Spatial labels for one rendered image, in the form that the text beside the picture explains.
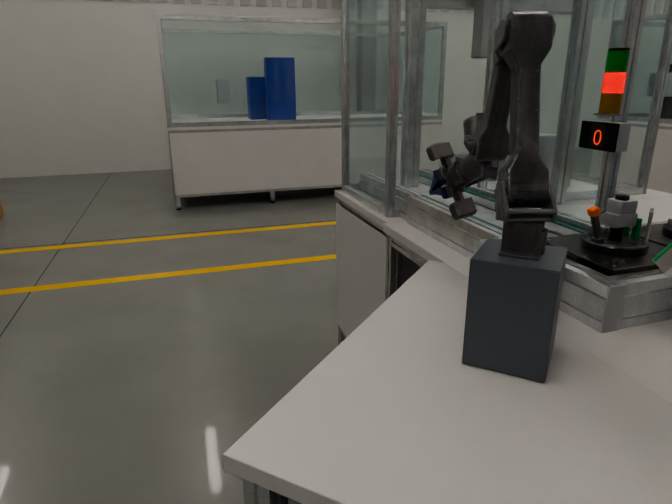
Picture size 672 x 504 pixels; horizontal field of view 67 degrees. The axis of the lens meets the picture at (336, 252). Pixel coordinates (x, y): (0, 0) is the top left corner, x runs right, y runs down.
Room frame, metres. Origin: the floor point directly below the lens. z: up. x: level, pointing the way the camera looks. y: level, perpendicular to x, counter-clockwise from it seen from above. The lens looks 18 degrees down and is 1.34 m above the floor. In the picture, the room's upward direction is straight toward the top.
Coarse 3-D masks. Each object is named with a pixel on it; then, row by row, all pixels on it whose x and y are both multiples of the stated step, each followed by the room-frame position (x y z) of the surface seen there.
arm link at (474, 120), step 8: (464, 120) 1.16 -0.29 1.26; (472, 120) 1.14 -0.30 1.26; (480, 120) 1.13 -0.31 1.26; (464, 128) 1.16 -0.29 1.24; (472, 128) 1.13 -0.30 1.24; (464, 136) 1.15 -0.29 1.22; (472, 136) 1.09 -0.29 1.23; (464, 144) 1.09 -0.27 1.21; (472, 144) 1.04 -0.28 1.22; (472, 152) 1.04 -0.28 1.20
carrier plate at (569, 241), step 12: (552, 240) 1.19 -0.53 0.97; (564, 240) 1.19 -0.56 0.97; (576, 240) 1.18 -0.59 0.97; (576, 252) 1.09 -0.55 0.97; (588, 252) 1.09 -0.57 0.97; (648, 252) 1.09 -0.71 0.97; (588, 264) 1.04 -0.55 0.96; (600, 264) 1.01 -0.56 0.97; (612, 264) 1.01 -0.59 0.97; (624, 264) 1.01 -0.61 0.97; (636, 264) 1.01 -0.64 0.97; (648, 264) 1.01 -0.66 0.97
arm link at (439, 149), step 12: (432, 144) 1.20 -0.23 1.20; (444, 144) 1.21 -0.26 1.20; (432, 156) 1.19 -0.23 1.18; (444, 156) 1.19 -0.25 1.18; (456, 168) 1.13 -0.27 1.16; (456, 180) 1.14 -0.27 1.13; (468, 180) 1.12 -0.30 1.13; (456, 192) 1.16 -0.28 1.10; (456, 204) 1.14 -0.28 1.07; (468, 204) 1.15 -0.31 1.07; (456, 216) 1.13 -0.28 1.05; (468, 216) 1.16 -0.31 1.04
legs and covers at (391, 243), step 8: (392, 240) 1.71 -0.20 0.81; (392, 248) 1.71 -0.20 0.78; (400, 248) 1.65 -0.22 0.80; (408, 248) 1.59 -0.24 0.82; (392, 256) 1.71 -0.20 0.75; (400, 256) 1.72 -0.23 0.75; (408, 256) 1.59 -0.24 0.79; (416, 256) 1.53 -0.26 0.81; (392, 264) 1.71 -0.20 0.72; (400, 264) 1.72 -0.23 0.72; (408, 264) 1.79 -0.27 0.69; (416, 264) 1.80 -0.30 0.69; (392, 272) 1.71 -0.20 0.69; (400, 272) 1.72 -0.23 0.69; (408, 272) 1.79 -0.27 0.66; (392, 280) 1.71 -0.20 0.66; (400, 280) 1.72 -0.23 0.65; (392, 288) 1.71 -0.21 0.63
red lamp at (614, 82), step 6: (612, 72) 1.33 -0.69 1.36; (618, 72) 1.32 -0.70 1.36; (624, 72) 1.32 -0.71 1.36; (606, 78) 1.34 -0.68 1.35; (612, 78) 1.32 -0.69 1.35; (618, 78) 1.32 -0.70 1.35; (624, 78) 1.32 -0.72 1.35; (606, 84) 1.33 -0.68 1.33; (612, 84) 1.32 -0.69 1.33; (618, 84) 1.32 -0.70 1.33; (624, 84) 1.33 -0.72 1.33; (606, 90) 1.33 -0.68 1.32; (612, 90) 1.32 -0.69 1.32; (618, 90) 1.32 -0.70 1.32
